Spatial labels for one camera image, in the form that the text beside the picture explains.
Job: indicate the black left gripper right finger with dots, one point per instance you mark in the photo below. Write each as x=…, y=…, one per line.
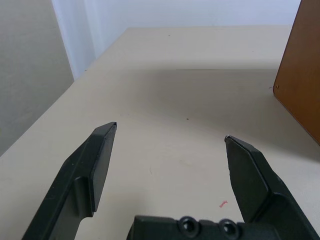
x=262, y=195

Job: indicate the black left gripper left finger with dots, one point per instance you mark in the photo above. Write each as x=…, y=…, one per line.
x=75, y=175

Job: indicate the brown wooden cabinet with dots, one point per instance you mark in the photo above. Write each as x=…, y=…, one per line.
x=300, y=62

